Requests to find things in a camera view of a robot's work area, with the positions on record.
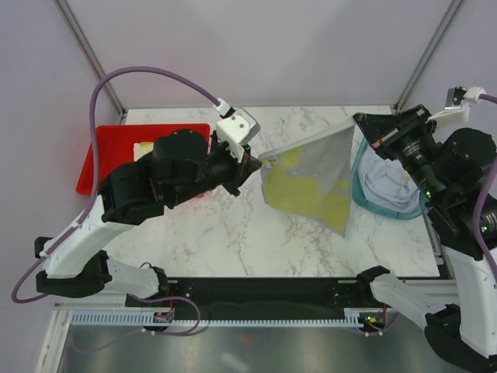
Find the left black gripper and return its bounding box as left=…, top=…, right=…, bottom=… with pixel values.
left=170, top=131, right=262, bottom=207

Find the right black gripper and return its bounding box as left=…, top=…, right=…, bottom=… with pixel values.
left=355, top=102, right=447, bottom=200

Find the grey towel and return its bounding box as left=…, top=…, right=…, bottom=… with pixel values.
left=259, top=117, right=355, bottom=236

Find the yellow green patterned towel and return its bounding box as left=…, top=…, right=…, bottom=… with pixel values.
left=133, top=141, right=154, bottom=162

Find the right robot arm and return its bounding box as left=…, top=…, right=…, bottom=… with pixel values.
left=353, top=106, right=496, bottom=372

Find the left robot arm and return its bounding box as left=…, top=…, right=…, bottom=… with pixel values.
left=35, top=129, right=262, bottom=306

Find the light blue towel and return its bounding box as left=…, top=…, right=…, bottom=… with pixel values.
left=358, top=148, right=420, bottom=214

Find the teal plastic basket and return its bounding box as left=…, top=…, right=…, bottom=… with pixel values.
left=351, top=140, right=425, bottom=220

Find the red plastic tray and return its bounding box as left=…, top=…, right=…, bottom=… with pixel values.
left=75, top=123, right=213, bottom=197

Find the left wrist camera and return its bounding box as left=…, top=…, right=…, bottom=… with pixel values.
left=214, top=98, right=261, bottom=163

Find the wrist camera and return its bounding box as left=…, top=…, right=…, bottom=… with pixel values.
left=214, top=98, right=261, bottom=163
left=428, top=86, right=487, bottom=127

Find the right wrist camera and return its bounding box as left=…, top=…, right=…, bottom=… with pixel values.
left=428, top=86, right=487, bottom=127

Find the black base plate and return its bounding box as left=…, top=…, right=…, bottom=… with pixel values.
left=123, top=274, right=405, bottom=323

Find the right aluminium frame post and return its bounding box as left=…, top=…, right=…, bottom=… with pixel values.
left=391, top=0, right=466, bottom=113

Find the aluminium frame post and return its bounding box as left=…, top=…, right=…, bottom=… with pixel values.
left=52, top=0, right=127, bottom=122
left=391, top=0, right=466, bottom=113

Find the aluminium rail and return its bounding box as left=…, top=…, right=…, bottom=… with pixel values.
left=425, top=219, right=455, bottom=280

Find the white slotted cable duct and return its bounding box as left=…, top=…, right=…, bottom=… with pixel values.
left=70, top=309, right=385, bottom=329

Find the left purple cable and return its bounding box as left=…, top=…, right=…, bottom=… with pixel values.
left=11, top=66, right=234, bottom=354

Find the left aluminium frame post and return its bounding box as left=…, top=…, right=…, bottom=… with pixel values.
left=52, top=0, right=127, bottom=122

